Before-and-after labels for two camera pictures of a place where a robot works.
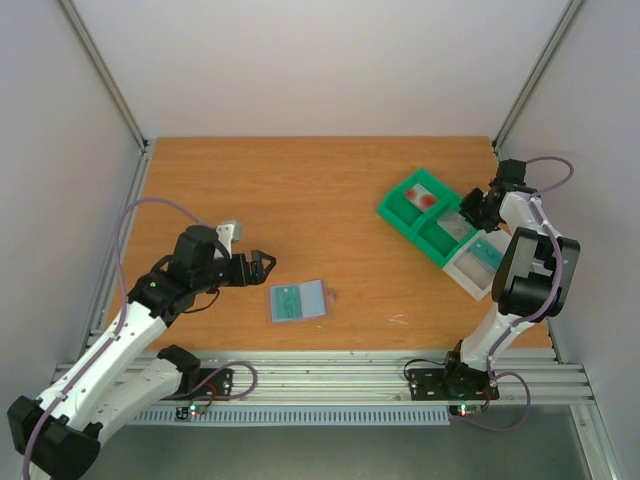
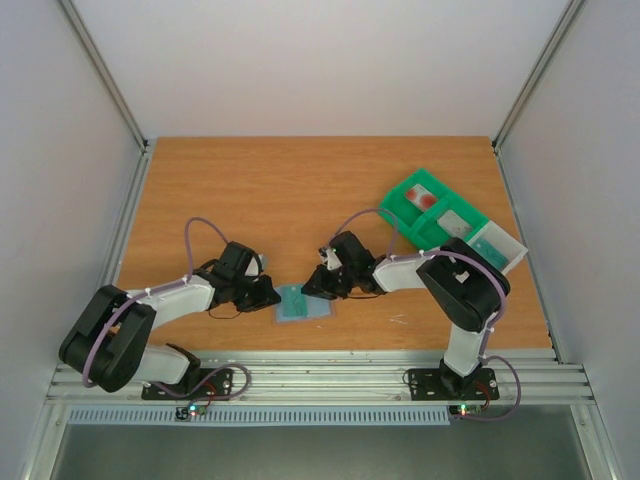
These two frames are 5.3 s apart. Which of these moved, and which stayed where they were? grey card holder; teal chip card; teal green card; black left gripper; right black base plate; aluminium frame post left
Moved: black left gripper; teal chip card
Stayed: aluminium frame post left; grey card holder; teal green card; right black base plate
